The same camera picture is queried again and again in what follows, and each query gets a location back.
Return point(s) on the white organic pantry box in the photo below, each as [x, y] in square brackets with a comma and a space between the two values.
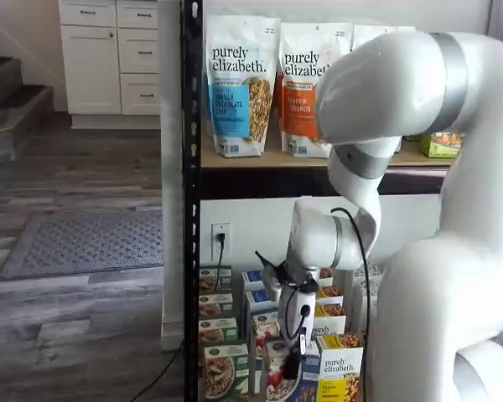
[362, 293]

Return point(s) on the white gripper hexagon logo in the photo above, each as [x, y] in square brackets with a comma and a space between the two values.
[295, 310]

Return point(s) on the blue and white cereal box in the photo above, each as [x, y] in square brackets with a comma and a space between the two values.
[276, 385]
[264, 326]
[253, 278]
[260, 298]

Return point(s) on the green Bobo's apple pie box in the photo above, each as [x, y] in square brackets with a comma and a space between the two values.
[440, 144]

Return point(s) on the black metal shelf rack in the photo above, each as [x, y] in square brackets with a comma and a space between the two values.
[191, 209]

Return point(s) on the wooden stairs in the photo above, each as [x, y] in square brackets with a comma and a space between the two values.
[8, 96]

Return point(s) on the orange label granola bag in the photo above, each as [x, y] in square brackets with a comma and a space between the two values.
[297, 104]

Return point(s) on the white wall outlet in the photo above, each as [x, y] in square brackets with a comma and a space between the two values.
[227, 251]

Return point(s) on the yellow purely elizabeth box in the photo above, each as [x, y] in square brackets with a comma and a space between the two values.
[326, 274]
[329, 293]
[339, 368]
[329, 324]

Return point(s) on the green and white cereal box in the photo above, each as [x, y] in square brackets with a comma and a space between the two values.
[226, 372]
[218, 331]
[216, 305]
[214, 279]

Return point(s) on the white drawer cabinet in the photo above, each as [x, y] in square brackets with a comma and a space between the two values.
[109, 63]

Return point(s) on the red label granola bag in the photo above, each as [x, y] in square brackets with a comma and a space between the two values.
[369, 33]

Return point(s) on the grey patterned floor mat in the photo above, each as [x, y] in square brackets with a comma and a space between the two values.
[88, 243]

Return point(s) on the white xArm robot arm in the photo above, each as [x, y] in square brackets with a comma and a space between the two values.
[423, 272]

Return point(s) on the blue label granola bag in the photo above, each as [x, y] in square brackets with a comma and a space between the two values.
[234, 84]

